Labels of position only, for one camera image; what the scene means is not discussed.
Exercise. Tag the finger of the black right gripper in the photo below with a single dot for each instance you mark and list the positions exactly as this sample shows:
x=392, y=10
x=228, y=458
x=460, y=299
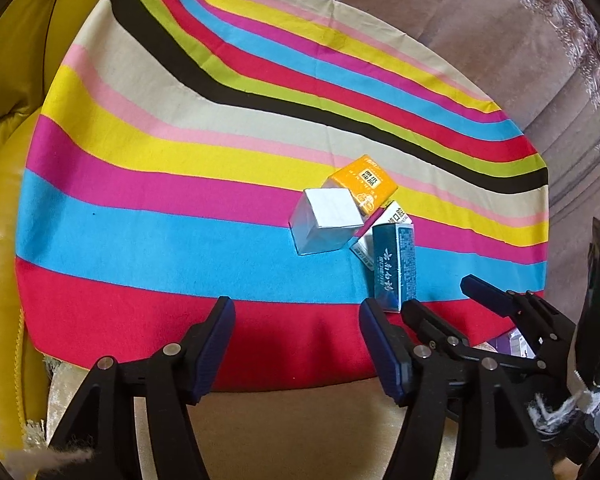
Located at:
x=429, y=328
x=547, y=331

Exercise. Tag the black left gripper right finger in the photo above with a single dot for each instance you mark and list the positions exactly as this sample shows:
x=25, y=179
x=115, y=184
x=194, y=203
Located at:
x=413, y=376

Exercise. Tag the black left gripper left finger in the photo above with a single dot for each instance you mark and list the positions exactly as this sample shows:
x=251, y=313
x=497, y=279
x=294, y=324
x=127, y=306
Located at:
x=101, y=415

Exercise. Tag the teal blue box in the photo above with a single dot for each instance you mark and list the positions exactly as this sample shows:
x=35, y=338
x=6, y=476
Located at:
x=395, y=269

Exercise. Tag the small white cube box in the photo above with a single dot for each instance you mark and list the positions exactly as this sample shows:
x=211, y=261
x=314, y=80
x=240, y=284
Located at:
x=324, y=220

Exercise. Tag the orange box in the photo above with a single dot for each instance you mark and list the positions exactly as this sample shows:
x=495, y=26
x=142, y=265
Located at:
x=369, y=185

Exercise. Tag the purple storage box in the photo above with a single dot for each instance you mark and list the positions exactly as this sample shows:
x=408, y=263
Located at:
x=512, y=343

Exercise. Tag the white flat printed box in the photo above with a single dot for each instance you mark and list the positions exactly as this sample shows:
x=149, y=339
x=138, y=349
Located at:
x=372, y=235

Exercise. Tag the beige velvet cushion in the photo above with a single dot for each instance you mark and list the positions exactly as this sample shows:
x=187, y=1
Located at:
x=346, y=431

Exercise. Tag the colourful striped cloth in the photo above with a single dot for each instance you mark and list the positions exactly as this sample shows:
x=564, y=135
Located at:
x=175, y=141

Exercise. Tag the yellow leather chair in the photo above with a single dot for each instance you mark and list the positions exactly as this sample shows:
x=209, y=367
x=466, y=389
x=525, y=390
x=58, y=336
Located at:
x=34, y=38

